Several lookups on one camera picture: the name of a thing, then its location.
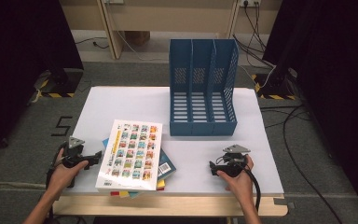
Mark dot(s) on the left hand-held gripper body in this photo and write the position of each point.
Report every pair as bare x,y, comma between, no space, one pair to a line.
74,155

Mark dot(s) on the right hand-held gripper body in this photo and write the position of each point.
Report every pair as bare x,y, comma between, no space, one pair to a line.
234,161

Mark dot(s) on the white book with picture grid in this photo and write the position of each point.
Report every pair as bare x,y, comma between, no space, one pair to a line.
130,152

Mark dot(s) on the blue file rack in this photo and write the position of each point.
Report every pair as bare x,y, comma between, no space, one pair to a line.
199,129

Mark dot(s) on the red book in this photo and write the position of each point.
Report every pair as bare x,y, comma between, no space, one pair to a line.
115,193

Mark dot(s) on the teal blue book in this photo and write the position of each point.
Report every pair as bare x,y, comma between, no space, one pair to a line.
167,165

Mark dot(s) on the yellow book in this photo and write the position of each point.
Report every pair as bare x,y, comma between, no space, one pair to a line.
160,184

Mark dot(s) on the person's right hand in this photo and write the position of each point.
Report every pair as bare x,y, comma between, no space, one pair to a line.
240,183

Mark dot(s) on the person's left hand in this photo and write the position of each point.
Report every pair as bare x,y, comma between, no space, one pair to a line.
62,177

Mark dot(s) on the wooden table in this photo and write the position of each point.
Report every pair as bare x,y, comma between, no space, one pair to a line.
183,205

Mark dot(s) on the white table sheet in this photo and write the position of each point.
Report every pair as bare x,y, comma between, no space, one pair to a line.
121,102

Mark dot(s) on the stand base with striped tape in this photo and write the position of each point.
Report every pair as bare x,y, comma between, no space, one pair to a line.
276,87
71,85

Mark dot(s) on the black curtain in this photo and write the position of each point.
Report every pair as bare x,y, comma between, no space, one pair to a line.
12,46
338,62

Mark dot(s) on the brown cardboard box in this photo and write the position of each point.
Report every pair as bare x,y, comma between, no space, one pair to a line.
138,36

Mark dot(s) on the beige desk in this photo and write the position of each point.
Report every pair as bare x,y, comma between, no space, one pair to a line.
167,15

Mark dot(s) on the white wall socket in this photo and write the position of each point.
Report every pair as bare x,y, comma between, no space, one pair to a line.
250,2

